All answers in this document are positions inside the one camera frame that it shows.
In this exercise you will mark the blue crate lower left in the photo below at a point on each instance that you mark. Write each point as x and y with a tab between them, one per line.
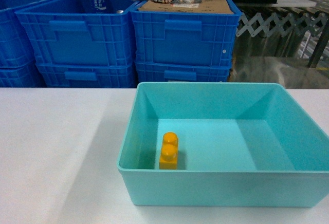
22	77

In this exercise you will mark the brown cardboard sheet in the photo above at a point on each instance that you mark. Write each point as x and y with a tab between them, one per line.
185	5

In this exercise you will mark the yellow toy block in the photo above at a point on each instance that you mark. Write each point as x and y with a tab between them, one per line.
168	159

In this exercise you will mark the blue crate upper middle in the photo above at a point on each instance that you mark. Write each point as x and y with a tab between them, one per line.
69	32

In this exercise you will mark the white foam board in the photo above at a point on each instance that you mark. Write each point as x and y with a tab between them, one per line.
295	3

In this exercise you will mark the grey expandable conveyor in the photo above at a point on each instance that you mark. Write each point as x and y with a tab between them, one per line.
284	25

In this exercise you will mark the blue crate upper right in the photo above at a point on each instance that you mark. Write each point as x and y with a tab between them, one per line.
200	35

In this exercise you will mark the blue crate upper left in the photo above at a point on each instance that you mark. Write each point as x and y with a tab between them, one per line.
16	49

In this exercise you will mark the blue crate lower right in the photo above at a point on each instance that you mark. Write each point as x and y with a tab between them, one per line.
156	72

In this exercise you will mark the clear water bottle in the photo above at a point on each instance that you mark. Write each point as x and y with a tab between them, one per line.
99	6

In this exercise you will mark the blue crate lower middle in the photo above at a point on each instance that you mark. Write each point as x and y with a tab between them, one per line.
74	76

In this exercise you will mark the light teal plastic box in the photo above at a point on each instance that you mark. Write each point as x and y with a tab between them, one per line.
240	144

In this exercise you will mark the blue crate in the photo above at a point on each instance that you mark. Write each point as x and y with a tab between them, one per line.
16	49
200	35
74	76
156	72
69	32
22	77

